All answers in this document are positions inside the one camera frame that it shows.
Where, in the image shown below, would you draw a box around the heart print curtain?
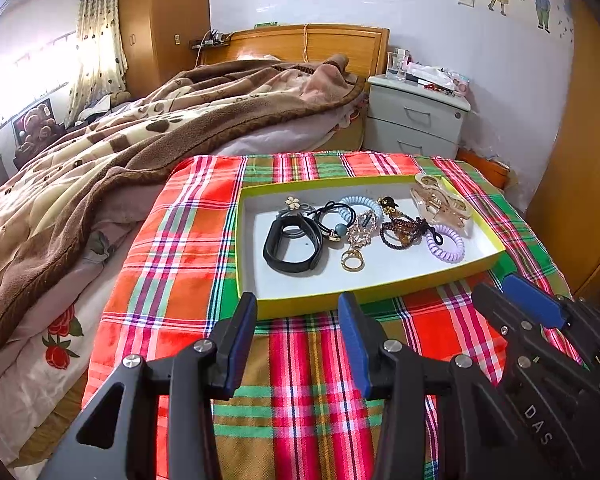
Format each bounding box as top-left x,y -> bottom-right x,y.
65,0 -> 128,128

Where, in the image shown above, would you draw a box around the wooden bed headboard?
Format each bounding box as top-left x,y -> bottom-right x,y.
197,23 -> 391,81

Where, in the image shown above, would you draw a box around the brown beaded scrunchie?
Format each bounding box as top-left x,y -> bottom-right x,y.
380,215 -> 433,251

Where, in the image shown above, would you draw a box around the purple spiral hair tie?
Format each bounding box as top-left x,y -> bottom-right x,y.
426,225 -> 467,262

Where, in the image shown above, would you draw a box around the teal bead black hair tie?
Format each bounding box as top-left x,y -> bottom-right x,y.
312,201 -> 356,247

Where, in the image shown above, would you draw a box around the pile of small toiletries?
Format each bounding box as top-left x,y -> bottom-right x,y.
405,62 -> 471,97

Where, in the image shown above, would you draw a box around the brown paw print blanket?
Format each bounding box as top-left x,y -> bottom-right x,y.
0,55 -> 368,366

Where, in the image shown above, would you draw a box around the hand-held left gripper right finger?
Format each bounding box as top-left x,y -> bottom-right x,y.
337,291 -> 536,480

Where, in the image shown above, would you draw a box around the red green plaid cloth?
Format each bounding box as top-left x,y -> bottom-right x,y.
82,152 -> 583,480

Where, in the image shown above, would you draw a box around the brown teddy bear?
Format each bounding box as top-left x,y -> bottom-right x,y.
12,102 -> 58,156

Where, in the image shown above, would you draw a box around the window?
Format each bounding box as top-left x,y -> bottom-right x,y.
0,30 -> 81,136

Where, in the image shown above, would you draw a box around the white power strip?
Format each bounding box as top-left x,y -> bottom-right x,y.
192,30 -> 231,50

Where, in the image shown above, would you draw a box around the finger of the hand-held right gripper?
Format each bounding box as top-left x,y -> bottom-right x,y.
502,274 -> 577,329
472,282 -> 538,348

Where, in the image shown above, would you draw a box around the black wristband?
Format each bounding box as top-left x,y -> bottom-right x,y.
263,213 -> 326,273

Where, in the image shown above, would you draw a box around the grey hair ties with flower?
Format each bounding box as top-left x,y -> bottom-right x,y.
280,196 -> 321,241

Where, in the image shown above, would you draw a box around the gold hair claw clip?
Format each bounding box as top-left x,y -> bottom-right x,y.
411,174 -> 473,228

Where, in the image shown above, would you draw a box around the clear glass cup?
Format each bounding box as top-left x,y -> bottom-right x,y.
386,49 -> 411,82

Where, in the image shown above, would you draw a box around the floral bed sheet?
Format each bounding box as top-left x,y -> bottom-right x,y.
0,280 -> 112,466

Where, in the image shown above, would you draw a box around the tall wooden cabinet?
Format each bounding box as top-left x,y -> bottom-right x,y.
117,0 -> 211,101

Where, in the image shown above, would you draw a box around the grey nightstand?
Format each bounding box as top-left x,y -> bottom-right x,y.
362,74 -> 473,158

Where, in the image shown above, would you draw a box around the light blue spiral hair tie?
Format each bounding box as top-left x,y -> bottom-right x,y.
340,194 -> 383,222

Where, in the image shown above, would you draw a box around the gold beaded hair tie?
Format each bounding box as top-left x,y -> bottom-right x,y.
347,212 -> 381,249

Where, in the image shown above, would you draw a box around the yellow cardboard box tray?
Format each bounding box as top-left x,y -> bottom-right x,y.
237,174 -> 507,321

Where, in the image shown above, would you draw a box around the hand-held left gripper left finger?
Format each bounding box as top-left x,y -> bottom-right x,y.
37,291 -> 258,480

